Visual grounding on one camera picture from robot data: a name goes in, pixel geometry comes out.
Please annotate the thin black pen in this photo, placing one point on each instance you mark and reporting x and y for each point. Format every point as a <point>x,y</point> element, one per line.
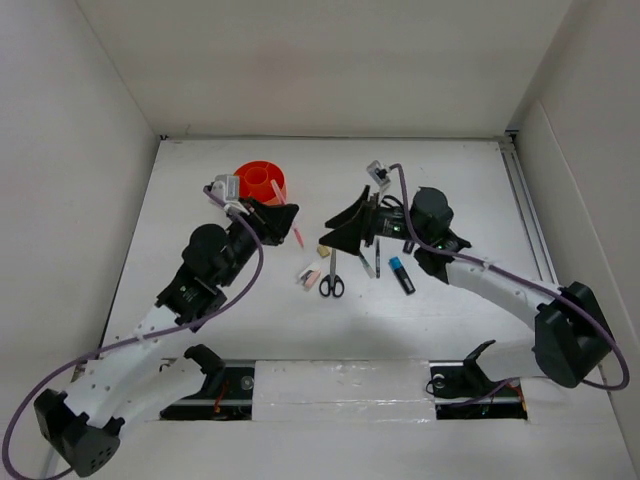
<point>377,258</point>

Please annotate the aluminium rail right side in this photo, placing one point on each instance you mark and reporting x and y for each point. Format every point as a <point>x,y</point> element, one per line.
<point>526,209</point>

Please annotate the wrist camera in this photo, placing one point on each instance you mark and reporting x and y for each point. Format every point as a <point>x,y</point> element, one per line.
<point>380,173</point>
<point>223,191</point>

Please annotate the orange round divided container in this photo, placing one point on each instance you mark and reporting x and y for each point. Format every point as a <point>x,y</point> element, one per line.
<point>263,181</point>

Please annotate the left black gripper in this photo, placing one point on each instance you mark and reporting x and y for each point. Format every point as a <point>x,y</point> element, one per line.
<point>272,221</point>

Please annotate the metal rail at table front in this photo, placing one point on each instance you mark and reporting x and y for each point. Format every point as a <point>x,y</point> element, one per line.
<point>387,391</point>

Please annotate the black handled scissors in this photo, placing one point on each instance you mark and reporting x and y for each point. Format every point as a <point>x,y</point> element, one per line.
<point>332,285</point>

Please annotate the pink white mini stapler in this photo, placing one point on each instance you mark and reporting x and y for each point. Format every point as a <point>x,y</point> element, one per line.
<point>309,275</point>

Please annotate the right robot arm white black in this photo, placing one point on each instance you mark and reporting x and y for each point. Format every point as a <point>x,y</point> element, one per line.
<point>570,334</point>

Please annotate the blue cap black highlighter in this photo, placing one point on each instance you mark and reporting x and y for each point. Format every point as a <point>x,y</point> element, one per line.
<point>401,275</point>

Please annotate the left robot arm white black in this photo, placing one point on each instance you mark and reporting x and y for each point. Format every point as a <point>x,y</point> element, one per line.
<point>161,361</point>

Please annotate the grey white pen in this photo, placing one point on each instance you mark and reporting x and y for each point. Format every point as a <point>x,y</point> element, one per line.
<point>366,265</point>

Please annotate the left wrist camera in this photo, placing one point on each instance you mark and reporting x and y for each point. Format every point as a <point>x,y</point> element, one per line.
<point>223,191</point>

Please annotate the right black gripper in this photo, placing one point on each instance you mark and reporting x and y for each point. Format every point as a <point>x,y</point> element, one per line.
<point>349,239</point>

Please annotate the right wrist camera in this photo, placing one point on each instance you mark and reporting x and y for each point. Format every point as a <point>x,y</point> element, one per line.
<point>380,173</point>

